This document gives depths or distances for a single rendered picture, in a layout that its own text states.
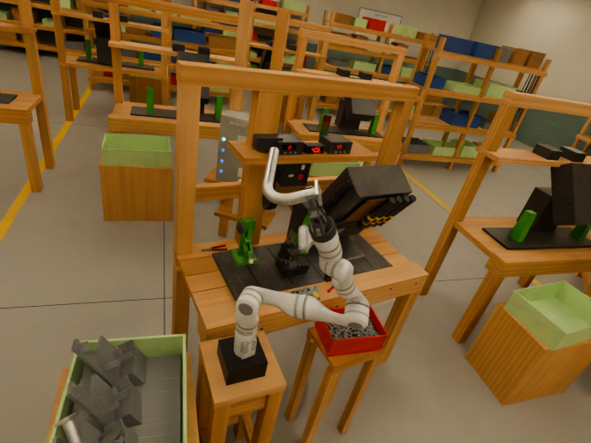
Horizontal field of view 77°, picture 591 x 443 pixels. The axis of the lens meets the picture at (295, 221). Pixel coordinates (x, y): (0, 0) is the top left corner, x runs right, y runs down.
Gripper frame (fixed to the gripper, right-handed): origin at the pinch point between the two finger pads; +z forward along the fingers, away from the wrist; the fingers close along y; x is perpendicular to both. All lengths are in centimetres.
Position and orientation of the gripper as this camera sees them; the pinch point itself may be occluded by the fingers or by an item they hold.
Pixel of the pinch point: (310, 197)
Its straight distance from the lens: 94.9
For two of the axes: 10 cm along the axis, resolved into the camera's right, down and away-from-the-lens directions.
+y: 0.1, 7.3, -6.9
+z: -2.8, -6.6, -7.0
